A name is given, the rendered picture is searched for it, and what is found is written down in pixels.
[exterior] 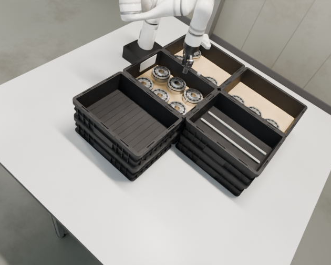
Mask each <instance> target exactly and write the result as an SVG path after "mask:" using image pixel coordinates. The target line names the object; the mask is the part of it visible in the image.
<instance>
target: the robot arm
mask: <svg viewBox="0 0 331 265"><path fill-rule="evenodd" d="M119 6H120V15H121V19H122V20H123V21H125V22H136V21H143V26H142V29H141V30H140V33H139V38H138V44H139V46H140V47H141V48H142V49H144V50H151V49H152V48H153V45H154V41H155V38H156V34H157V30H158V27H159V23H160V19H161V18H162V17H169V16H187V15H189V14H190V13H191V12H194V13H193V18H192V20H191V23H190V26H189V29H188V32H187V34H186V37H185V40H184V43H183V47H184V49H183V53H182V54H183V59H182V62H181V64H182V65H184V69H183V73H185V74H186V73H187V72H188V69H191V67H192V65H193V63H194V60H193V57H194V53H196V52H197V51H198V50H199V48H200V45H202V46H203V47H204V48H205V49H210V47H211V44H210V40H209V37H208V35H207V34H204V32H205V29H206V26H207V23H208V21H209V19H210V17H211V14H212V11H213V6H214V0H119Z"/></svg>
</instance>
